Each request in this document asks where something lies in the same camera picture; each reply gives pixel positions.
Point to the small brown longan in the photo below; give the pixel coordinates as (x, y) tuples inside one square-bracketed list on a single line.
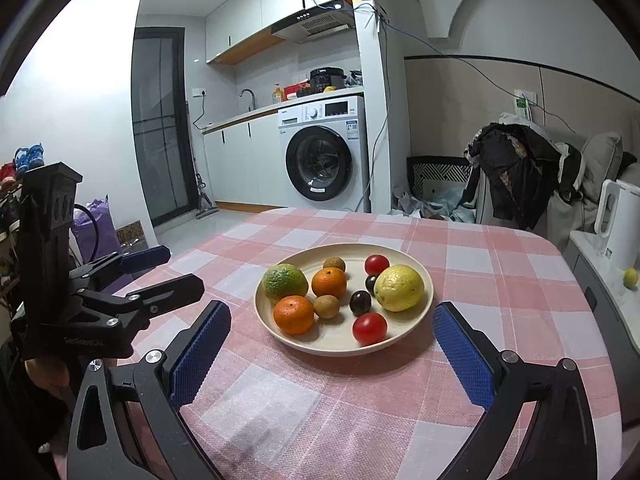
[(334, 263), (326, 306)]

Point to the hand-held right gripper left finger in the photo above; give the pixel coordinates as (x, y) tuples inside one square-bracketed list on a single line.
[(200, 355)]

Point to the pale blue plastic bag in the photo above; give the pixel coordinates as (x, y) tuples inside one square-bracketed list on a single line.
[(440, 202)]

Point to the red tomato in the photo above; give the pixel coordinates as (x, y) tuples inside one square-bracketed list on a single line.
[(369, 328), (376, 264)]

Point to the dark purple plum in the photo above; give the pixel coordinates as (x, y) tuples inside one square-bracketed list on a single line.
[(360, 302), (371, 283)]

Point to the red shoe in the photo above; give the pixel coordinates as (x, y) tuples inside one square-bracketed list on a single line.
[(7, 172)]

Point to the small yellow fruit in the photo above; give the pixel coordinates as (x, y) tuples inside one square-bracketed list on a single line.
[(630, 278)]

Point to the pink checked tablecloth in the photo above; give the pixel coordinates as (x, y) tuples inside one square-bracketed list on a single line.
[(350, 410)]

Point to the person's left hand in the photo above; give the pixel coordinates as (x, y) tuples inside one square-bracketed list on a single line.
[(47, 372)]

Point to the yellow lemon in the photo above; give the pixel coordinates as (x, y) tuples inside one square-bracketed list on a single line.
[(399, 287)]

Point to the grey floor mop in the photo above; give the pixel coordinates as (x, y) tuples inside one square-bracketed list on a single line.
[(202, 208)]

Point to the wall socket with green plug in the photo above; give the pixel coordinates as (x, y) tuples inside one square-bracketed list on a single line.
[(522, 105)]

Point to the white electric kettle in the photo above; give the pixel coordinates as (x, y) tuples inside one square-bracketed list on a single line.
[(622, 225)]

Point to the black patterned crate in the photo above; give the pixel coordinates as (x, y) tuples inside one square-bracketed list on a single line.
[(435, 172)]

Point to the grey side cabinet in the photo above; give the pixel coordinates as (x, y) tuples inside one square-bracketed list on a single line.
[(600, 300)]

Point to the dark jacket pile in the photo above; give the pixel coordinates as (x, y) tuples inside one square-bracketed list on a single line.
[(520, 170)]

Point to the blue shoe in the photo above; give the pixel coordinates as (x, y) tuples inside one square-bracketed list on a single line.
[(22, 158), (36, 152)]

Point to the steel range hood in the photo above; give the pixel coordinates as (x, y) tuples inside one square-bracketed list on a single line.
[(312, 22)]

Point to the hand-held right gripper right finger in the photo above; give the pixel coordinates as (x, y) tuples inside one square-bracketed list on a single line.
[(465, 355)]

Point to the curved metal faucet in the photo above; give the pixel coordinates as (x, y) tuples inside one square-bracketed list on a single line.
[(254, 100)]

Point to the green orange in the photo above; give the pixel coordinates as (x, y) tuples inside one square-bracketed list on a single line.
[(284, 282)]

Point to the patterned cardboard box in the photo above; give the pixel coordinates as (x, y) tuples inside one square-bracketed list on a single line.
[(130, 232)]

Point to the grey cushion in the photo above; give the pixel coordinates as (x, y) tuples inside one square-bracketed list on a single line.
[(602, 157)]

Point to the black pressure cooker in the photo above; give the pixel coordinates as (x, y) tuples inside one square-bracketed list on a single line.
[(327, 81)]

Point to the wooden shoe rack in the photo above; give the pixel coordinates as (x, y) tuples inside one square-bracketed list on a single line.
[(10, 240)]

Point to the white kitchen base cabinet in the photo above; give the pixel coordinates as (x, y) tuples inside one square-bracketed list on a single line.
[(235, 165)]

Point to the purple plastic bag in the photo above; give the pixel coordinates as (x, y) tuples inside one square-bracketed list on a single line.
[(102, 230)]

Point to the white washing machine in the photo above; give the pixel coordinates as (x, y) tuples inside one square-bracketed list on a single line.
[(320, 162)]

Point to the red box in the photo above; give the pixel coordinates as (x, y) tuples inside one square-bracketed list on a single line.
[(295, 91)]

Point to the yellow soap bottle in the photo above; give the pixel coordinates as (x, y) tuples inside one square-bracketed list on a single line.
[(277, 95)]

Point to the white wall cabinets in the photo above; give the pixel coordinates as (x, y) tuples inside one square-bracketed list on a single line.
[(240, 15)]

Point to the white kitchen wall socket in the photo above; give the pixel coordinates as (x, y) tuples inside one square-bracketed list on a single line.
[(198, 92)]

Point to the orange tangerine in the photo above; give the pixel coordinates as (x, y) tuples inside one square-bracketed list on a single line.
[(329, 282), (294, 315)]

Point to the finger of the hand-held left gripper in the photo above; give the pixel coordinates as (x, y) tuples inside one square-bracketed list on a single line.
[(145, 258), (167, 292)]

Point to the dark glass door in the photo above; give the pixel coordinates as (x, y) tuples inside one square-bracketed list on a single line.
[(160, 125)]

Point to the cream round plate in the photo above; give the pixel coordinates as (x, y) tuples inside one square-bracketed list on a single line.
[(340, 341)]

